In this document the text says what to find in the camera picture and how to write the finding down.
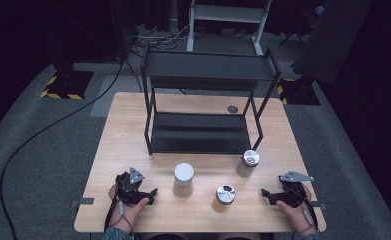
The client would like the left gripper cable with plug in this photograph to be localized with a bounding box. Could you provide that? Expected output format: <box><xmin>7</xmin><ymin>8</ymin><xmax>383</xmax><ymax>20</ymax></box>
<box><xmin>104</xmin><ymin>191</ymin><xmax>135</xmax><ymax>234</ymax></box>

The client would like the long black floor cable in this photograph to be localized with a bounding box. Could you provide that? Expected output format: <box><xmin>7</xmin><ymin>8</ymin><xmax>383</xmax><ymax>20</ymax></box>
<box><xmin>0</xmin><ymin>54</ymin><xmax>126</xmax><ymax>240</ymax></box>

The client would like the white metal stand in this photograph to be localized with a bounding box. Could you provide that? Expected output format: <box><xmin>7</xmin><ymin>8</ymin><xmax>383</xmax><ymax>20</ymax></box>
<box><xmin>185</xmin><ymin>0</ymin><xmax>274</xmax><ymax>56</ymax></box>

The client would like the person's right hand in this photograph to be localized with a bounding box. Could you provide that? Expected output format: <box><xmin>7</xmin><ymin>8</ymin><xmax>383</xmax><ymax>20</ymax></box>
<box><xmin>275</xmin><ymin>184</ymin><xmax>319</xmax><ymax>235</ymax></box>

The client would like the right gripper cable with plug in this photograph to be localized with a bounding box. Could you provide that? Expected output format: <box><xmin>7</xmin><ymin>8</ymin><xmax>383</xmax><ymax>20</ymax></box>
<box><xmin>297</xmin><ymin>186</ymin><xmax>321</xmax><ymax>234</ymax></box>

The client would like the bundle of floor cables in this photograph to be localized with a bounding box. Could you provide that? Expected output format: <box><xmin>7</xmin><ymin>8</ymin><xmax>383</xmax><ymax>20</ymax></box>
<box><xmin>128</xmin><ymin>22</ymin><xmax>191</xmax><ymax>54</ymax></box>

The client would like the dark tilted panel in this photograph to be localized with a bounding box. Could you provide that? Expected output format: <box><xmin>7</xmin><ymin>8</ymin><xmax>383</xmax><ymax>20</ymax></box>
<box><xmin>290</xmin><ymin>0</ymin><xmax>375</xmax><ymax>87</ymax></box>

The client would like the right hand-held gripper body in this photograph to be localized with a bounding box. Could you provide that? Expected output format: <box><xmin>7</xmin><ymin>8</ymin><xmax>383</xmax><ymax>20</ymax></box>
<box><xmin>275</xmin><ymin>170</ymin><xmax>315</xmax><ymax>209</ymax></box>

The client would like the gripper cable with plug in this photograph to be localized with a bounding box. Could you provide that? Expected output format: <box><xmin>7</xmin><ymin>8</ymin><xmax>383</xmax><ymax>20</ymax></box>
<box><xmin>104</xmin><ymin>191</ymin><xmax>135</xmax><ymax>234</ymax></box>
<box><xmin>297</xmin><ymin>186</ymin><xmax>321</xmax><ymax>234</ymax></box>

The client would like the black two-tier metal rack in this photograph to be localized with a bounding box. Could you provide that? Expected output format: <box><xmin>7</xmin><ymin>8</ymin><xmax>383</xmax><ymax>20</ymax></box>
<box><xmin>140</xmin><ymin>43</ymin><xmax>283</xmax><ymax>156</ymax></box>

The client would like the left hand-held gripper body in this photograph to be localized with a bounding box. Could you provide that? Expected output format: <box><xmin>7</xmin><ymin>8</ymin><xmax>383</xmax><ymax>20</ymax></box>
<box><xmin>115</xmin><ymin>166</ymin><xmax>151</xmax><ymax>205</ymax></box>

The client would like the white lid spice jar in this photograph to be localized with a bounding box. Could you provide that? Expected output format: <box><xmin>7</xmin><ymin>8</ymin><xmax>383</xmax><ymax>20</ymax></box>
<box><xmin>172</xmin><ymin>162</ymin><xmax>195</xmax><ymax>198</ymax></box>

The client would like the black stand base hazard tape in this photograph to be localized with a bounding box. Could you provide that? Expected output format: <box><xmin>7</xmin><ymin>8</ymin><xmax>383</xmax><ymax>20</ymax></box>
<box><xmin>39</xmin><ymin>68</ymin><xmax>95</xmax><ymax>101</ymax></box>
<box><xmin>276</xmin><ymin>77</ymin><xmax>321</xmax><ymax>106</ymax></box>

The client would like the person's left hand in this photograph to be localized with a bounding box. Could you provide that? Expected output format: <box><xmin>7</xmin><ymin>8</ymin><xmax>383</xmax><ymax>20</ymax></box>
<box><xmin>108</xmin><ymin>184</ymin><xmax>151</xmax><ymax>233</ymax></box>

